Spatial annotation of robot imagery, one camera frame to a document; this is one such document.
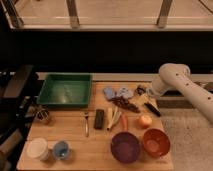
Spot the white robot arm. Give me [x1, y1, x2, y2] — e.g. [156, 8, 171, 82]
[145, 63, 213, 124]

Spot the blue towel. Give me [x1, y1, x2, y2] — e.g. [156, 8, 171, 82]
[103, 87, 133, 100]

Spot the green plastic tray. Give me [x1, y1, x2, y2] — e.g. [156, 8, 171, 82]
[37, 73, 92, 108]

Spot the orange apple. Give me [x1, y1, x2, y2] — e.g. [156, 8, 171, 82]
[138, 115, 152, 129]

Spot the orange carrot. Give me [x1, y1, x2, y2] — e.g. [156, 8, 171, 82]
[121, 114, 128, 131]

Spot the pale corn cob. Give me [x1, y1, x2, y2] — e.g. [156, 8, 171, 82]
[107, 107, 121, 130]

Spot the black rectangular block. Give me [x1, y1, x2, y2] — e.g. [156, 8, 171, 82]
[94, 109, 105, 129]

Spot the red bowl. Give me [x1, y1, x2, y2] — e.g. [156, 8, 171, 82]
[142, 129, 171, 158]

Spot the purple bowl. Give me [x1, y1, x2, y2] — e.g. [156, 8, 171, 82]
[110, 132, 141, 164]

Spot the metal fork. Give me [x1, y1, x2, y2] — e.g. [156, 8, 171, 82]
[84, 112, 89, 137]

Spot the blue cup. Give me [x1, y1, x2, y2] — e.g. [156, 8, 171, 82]
[52, 141, 70, 160]

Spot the white cup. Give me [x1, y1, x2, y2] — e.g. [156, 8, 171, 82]
[27, 138, 49, 161]

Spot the black handled knife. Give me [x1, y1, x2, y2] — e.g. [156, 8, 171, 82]
[140, 97, 161, 117]

